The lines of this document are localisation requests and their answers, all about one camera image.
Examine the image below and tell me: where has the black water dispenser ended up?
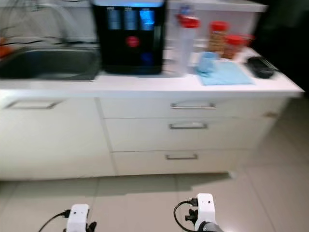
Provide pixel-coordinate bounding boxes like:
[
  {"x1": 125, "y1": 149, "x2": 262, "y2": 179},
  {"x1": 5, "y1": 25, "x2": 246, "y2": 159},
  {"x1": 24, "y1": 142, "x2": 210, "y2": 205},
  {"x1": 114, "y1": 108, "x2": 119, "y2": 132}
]
[{"x1": 92, "y1": 0, "x2": 167, "y2": 75}]

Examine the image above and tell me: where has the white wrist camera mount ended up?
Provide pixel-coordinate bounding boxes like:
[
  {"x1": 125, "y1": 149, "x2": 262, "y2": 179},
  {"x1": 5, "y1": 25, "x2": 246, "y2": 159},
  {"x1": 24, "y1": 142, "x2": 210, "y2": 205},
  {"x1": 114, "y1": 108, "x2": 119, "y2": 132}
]
[
  {"x1": 67, "y1": 204, "x2": 90, "y2": 232},
  {"x1": 194, "y1": 193, "x2": 216, "y2": 230}
]

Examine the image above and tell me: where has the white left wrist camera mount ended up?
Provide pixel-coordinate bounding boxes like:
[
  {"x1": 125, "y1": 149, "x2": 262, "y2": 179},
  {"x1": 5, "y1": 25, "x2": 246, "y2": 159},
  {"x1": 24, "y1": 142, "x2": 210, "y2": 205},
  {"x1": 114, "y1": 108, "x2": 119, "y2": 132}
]
[{"x1": 67, "y1": 204, "x2": 90, "y2": 232}]

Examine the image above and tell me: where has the metal drawer handle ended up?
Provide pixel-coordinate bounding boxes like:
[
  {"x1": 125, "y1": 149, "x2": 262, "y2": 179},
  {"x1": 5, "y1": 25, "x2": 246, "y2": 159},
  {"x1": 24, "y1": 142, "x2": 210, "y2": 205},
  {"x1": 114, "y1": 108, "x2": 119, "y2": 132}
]
[
  {"x1": 169, "y1": 122, "x2": 208, "y2": 130},
  {"x1": 165, "y1": 154, "x2": 198, "y2": 160},
  {"x1": 170, "y1": 101, "x2": 216, "y2": 110}
]

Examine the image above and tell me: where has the white cabinet door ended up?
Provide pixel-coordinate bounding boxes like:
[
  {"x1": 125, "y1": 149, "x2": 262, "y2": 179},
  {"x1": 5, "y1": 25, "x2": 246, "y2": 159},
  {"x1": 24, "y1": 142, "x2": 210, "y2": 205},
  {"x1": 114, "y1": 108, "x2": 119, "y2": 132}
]
[{"x1": 0, "y1": 96, "x2": 115, "y2": 180}]

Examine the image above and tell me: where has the tall jar red lid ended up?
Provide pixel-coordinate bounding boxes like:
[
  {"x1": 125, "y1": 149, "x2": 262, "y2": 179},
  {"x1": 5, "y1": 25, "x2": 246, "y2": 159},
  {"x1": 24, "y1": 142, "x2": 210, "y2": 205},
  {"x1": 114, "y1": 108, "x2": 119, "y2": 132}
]
[{"x1": 209, "y1": 21, "x2": 228, "y2": 54}]

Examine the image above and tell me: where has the metal cabinet handle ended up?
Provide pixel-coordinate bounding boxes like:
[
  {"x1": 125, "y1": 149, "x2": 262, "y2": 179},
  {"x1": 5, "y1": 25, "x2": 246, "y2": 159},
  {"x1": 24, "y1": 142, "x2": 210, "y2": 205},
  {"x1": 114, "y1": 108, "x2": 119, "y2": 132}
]
[{"x1": 6, "y1": 100, "x2": 63, "y2": 110}]

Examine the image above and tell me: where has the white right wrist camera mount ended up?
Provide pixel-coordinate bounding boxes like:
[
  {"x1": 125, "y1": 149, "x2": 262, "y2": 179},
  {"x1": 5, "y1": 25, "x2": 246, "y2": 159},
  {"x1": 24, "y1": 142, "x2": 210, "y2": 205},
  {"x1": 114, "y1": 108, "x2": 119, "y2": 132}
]
[{"x1": 194, "y1": 193, "x2": 216, "y2": 230}]

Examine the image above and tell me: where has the clear bottle red cap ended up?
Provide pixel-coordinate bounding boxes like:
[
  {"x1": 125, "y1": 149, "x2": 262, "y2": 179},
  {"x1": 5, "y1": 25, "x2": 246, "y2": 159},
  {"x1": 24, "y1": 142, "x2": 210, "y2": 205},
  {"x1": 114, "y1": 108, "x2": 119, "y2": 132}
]
[{"x1": 176, "y1": 14, "x2": 201, "y2": 77}]

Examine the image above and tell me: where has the light blue cloth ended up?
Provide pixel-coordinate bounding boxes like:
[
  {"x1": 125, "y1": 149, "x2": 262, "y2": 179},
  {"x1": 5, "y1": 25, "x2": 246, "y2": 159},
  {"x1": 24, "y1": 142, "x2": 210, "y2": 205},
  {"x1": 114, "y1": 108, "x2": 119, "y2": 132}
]
[{"x1": 198, "y1": 60, "x2": 254, "y2": 86}]

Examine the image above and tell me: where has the black dish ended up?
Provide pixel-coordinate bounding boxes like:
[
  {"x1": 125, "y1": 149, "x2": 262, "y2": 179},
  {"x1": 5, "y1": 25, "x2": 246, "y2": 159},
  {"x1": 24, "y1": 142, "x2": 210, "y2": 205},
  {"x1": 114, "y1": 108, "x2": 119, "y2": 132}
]
[{"x1": 246, "y1": 56, "x2": 278, "y2": 79}]

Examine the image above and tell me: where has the short jar red lid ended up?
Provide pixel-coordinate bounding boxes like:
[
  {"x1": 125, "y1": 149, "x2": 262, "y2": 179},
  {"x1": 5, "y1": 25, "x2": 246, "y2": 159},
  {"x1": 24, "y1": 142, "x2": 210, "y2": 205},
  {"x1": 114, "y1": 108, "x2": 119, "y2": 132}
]
[{"x1": 224, "y1": 34, "x2": 244, "y2": 59}]

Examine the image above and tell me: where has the steel kitchen sink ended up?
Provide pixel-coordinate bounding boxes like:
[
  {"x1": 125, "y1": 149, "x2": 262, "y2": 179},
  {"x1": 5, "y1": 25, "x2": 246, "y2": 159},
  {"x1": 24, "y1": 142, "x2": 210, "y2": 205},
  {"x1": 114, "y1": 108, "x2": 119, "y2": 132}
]
[{"x1": 0, "y1": 47, "x2": 101, "y2": 81}]

